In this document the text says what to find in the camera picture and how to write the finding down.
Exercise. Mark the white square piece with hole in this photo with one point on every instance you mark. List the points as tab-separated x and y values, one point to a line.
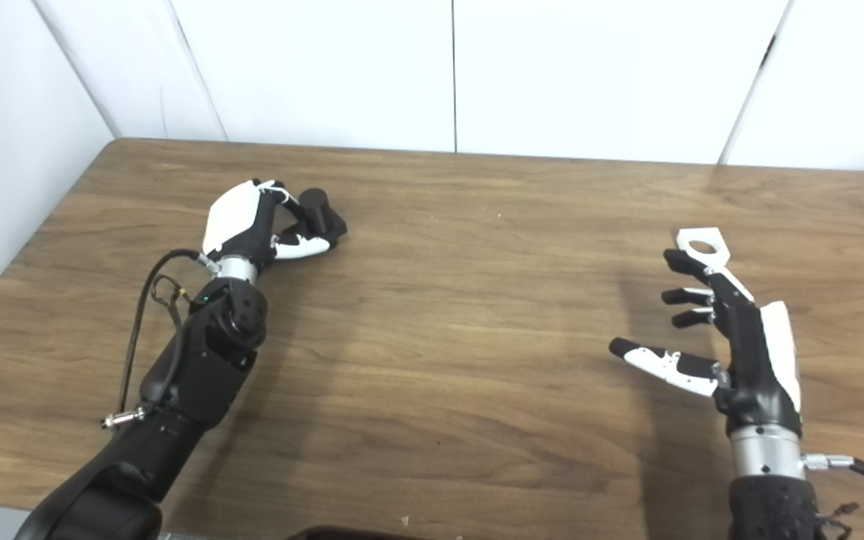
717	251

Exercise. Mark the dark robot torso edge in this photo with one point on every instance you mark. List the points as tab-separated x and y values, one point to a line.
349	535

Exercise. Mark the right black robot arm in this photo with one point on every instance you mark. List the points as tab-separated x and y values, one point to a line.
769	502

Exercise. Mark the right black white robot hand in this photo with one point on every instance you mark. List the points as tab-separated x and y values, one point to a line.
754	367

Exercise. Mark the black peg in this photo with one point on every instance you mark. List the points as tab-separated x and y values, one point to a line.
321	214

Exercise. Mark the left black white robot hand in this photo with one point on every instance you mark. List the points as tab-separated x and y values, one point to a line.
233	214

